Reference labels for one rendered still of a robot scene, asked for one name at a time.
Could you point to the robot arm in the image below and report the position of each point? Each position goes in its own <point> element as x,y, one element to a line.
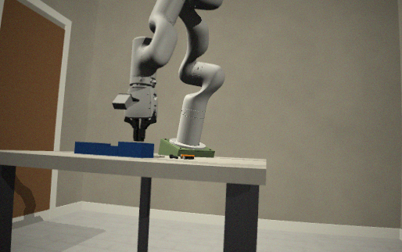
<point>150,54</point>

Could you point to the blue bin rack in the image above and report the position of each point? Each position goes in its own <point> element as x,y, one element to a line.
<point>124,149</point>

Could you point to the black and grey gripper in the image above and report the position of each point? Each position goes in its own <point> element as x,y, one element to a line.
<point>143,110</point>

